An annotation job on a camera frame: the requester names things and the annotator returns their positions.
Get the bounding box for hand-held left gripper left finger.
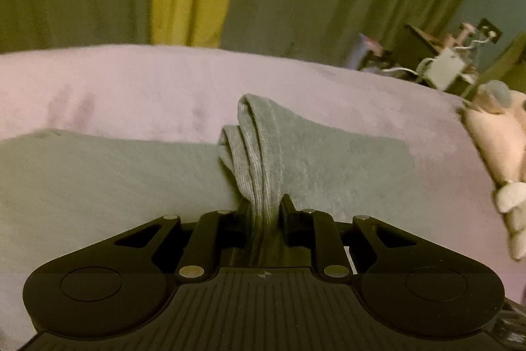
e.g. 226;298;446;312
112;206;251;282

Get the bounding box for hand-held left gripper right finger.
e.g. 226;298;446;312
278;195;417;282

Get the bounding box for grey sweat pants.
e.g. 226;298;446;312
0;93;414;351

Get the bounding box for purple fleece blanket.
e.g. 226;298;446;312
0;43;526;319

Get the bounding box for purple printed item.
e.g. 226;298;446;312
348;31;392;71

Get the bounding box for white box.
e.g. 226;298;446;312
427;48;467;92

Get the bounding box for dark nightstand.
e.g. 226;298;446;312
370;22;526;97

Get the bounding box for pink plush toy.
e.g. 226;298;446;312
461;80;526;262

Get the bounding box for pink figurine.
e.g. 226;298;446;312
451;21;478;48

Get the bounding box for white cable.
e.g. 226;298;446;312
380;57;436;82

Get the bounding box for black wall socket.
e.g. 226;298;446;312
478;18;504;44

